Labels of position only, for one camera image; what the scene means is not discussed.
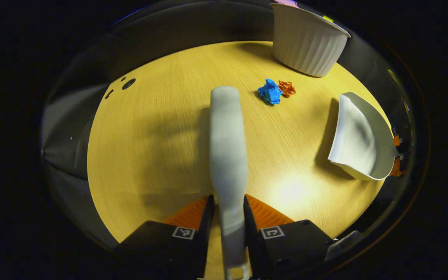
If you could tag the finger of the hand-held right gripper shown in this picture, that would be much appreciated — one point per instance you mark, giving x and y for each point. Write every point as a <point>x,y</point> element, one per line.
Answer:
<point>396,140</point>
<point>396,167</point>

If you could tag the white dustpan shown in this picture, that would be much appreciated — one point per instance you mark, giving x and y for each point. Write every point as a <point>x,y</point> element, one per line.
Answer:
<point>358,144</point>

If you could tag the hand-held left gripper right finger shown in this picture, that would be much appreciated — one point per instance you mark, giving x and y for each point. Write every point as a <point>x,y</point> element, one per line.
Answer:
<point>249,225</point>

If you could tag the orange paper scrap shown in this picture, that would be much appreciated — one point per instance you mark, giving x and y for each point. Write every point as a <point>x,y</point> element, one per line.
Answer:
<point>287,88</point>

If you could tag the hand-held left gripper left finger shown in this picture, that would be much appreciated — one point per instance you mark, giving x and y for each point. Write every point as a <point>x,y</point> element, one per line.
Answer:
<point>209,221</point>

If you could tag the white garbage bin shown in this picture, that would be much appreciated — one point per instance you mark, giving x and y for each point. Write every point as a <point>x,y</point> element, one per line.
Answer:
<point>305,42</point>

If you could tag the blue paper scrap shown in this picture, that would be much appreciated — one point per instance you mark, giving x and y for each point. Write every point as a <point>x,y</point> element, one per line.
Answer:
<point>270,92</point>

